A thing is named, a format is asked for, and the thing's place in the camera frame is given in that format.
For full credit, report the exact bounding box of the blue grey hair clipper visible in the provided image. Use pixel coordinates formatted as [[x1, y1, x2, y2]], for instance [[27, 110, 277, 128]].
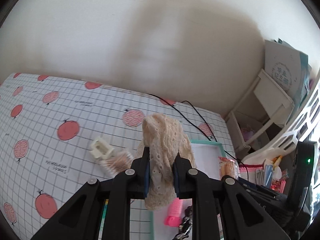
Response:
[[255, 165, 273, 188]]

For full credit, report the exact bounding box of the bag of cotton swabs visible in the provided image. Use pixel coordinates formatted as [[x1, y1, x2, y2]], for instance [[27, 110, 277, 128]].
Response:
[[98, 151, 133, 178]]

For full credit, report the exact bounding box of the brown snack packet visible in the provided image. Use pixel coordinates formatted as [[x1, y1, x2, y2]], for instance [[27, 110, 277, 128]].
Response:
[[219, 157, 239, 179]]

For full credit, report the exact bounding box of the cream plastic hair claw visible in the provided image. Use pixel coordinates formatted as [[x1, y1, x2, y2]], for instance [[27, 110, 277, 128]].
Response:
[[90, 137, 114, 160]]

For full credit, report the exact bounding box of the pink white crochet mat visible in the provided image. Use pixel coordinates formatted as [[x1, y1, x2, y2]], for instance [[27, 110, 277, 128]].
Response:
[[239, 164, 264, 183]]

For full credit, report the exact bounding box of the memorial album box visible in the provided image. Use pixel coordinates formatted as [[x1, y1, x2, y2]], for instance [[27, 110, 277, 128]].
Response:
[[264, 40, 310, 113]]

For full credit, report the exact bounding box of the teal shallow tray box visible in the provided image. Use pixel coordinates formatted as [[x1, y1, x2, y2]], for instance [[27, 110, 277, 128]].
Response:
[[100, 150, 219, 239]]

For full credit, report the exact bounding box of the pink hair roller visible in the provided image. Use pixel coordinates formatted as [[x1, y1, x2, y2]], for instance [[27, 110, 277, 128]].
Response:
[[164, 198, 183, 227]]

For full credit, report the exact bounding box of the white shelf unit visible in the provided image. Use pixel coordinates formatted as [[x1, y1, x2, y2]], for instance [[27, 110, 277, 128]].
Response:
[[225, 69, 295, 158]]

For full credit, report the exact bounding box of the cream lace cloth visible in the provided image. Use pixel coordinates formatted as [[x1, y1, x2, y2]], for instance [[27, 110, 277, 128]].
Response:
[[135, 113, 196, 211]]

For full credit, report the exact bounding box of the black cable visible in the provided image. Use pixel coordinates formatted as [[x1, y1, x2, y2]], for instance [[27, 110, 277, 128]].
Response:
[[147, 93, 250, 183]]

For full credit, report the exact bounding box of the white slotted basket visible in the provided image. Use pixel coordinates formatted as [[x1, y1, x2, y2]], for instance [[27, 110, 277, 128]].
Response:
[[242, 77, 319, 165]]

